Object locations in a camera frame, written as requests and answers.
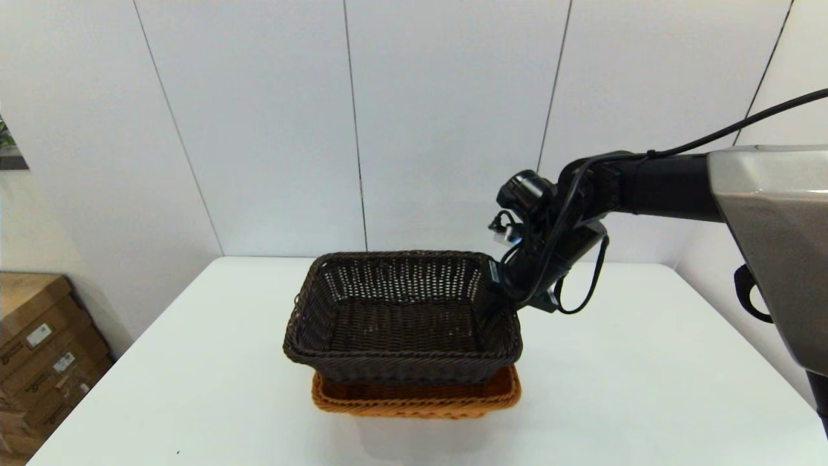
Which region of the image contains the dark brown wicker basket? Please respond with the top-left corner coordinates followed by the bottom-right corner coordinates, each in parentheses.
top-left (283, 250), bottom-right (523, 386)

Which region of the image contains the orange wicker basket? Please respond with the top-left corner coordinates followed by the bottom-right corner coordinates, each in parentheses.
top-left (311, 364), bottom-right (522, 420)

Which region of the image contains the cardboard box with white label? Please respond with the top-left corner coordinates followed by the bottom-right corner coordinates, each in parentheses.
top-left (0, 272), bottom-right (91, 363)
top-left (19, 362), bottom-right (118, 444)
top-left (0, 324), bottom-right (107, 399)

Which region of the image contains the flattened brown cardboard pile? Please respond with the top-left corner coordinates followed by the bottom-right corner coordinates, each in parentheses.
top-left (0, 395), bottom-right (49, 465)

